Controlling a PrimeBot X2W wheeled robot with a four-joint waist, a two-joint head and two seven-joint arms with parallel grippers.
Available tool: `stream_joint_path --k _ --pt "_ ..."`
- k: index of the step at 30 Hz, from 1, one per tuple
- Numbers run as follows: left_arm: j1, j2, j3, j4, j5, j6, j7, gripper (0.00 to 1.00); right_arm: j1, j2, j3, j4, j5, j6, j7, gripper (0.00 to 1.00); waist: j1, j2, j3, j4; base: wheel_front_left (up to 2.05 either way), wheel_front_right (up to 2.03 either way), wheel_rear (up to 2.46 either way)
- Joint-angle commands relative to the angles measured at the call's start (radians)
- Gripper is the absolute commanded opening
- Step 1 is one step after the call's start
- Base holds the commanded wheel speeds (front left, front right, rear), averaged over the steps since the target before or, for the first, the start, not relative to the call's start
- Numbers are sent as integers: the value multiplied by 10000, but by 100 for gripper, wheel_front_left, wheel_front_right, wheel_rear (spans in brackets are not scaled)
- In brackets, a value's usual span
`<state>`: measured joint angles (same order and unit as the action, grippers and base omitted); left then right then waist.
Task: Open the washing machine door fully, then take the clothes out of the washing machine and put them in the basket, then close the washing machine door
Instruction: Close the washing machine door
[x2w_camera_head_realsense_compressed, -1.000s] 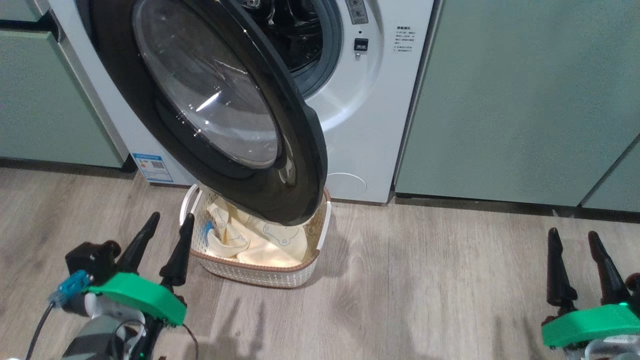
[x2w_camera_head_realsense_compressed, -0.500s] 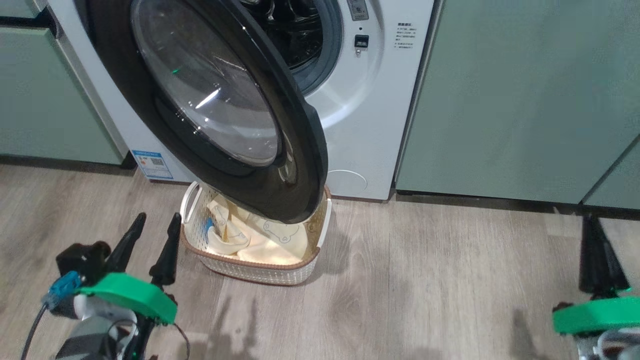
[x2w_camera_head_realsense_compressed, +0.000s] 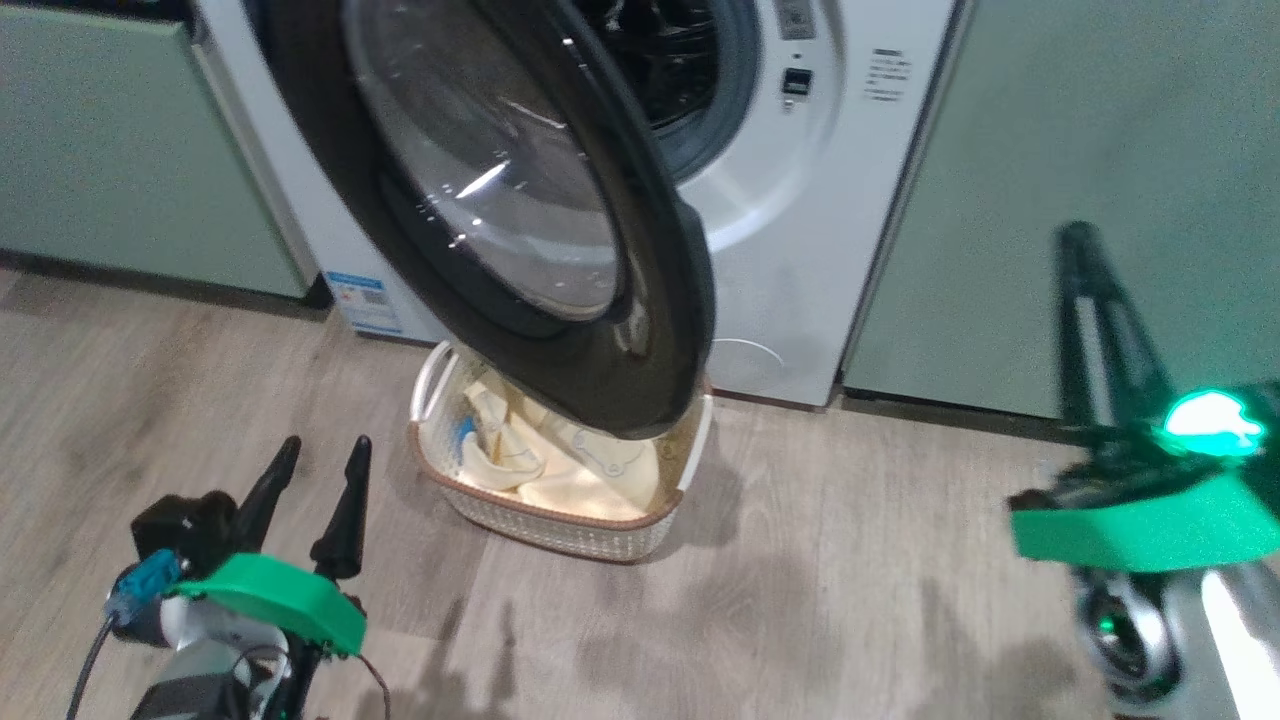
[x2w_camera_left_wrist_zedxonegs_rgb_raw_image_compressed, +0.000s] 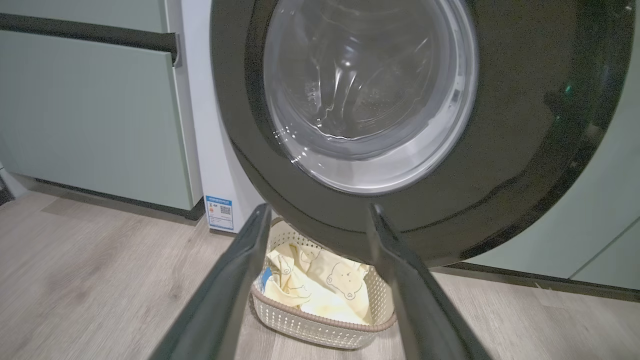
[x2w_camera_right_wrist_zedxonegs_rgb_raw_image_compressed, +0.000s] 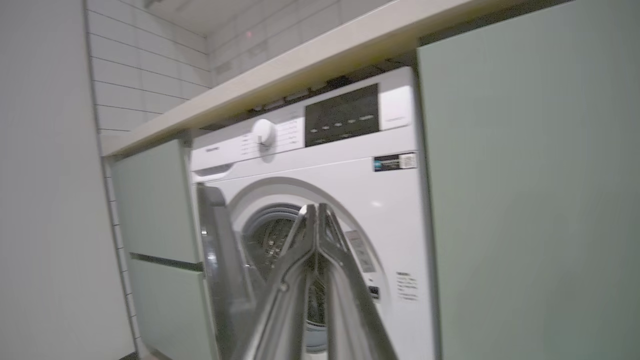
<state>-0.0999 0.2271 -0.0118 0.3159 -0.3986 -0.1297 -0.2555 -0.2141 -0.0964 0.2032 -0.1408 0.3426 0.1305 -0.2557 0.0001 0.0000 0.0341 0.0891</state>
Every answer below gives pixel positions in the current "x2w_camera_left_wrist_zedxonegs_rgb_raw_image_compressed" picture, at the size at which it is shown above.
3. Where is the green cabinet with black gap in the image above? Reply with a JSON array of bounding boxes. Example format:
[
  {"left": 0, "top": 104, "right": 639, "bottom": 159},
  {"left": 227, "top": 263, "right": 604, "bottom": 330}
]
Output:
[{"left": 0, "top": 0, "right": 205, "bottom": 222}]

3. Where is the blue energy label sticker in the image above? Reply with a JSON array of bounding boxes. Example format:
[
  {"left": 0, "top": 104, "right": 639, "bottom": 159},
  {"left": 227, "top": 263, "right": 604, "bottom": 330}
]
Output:
[{"left": 204, "top": 194, "right": 235, "bottom": 232}]

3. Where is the yellow patterned cloth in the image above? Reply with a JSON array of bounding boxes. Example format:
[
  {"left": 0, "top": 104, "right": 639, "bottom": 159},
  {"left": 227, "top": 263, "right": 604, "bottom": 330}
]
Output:
[{"left": 259, "top": 242, "right": 374, "bottom": 327}]

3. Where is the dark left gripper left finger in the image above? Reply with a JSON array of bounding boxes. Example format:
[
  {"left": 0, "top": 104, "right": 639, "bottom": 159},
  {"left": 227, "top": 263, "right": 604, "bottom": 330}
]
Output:
[{"left": 149, "top": 202, "right": 274, "bottom": 360}]

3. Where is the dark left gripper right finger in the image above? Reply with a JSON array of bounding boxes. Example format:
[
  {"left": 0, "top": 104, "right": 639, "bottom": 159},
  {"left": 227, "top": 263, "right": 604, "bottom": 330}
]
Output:
[{"left": 367, "top": 202, "right": 494, "bottom": 360}]

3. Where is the white front-load washing machine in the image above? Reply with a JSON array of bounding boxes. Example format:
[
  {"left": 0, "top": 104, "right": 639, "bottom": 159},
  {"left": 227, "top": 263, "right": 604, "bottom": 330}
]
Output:
[{"left": 164, "top": 0, "right": 267, "bottom": 237}]

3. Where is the black round glass washer door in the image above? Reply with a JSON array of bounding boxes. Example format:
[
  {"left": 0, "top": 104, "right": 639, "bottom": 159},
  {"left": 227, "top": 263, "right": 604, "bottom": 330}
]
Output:
[{"left": 209, "top": 0, "right": 637, "bottom": 269}]

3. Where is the cream perforated laundry basket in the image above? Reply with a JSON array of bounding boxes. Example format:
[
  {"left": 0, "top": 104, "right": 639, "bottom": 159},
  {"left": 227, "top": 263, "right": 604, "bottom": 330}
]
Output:
[{"left": 248, "top": 216, "right": 399, "bottom": 350}]

